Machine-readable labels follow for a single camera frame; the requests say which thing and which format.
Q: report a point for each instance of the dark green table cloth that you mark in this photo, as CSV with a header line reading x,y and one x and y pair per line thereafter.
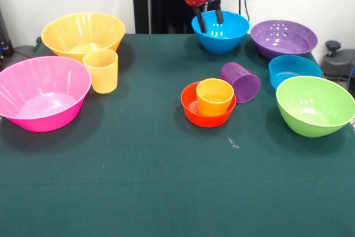
x,y
166,178

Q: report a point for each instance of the dark grey round base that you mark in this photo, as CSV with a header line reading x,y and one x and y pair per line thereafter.
x,y
23,49
338,62

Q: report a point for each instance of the small red-orange bowl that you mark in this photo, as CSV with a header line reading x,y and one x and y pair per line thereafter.
x,y
208,121

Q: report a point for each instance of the lime green bowl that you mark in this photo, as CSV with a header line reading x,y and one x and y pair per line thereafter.
x,y
313,120

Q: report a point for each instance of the pink bowl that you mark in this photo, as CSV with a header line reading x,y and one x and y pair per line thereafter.
x,y
41,95

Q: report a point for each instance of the large yellow-orange bowl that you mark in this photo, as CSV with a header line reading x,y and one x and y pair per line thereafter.
x,y
83,31

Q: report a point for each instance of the purple bowl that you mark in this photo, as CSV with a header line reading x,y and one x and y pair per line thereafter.
x,y
283,42

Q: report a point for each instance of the orange cup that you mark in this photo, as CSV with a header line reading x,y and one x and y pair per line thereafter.
x,y
215,101

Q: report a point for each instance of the yellow cup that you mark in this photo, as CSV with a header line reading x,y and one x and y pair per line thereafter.
x,y
101,76

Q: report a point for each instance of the deep blue bowl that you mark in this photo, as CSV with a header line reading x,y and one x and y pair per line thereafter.
x,y
222,44

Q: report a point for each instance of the black electronics box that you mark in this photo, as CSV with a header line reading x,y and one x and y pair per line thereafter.
x,y
5,40

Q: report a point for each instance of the shallow blue bowl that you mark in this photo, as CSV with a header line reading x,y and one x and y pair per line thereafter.
x,y
292,66

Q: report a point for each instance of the purple cup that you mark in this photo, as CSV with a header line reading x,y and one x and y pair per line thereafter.
x,y
244,84

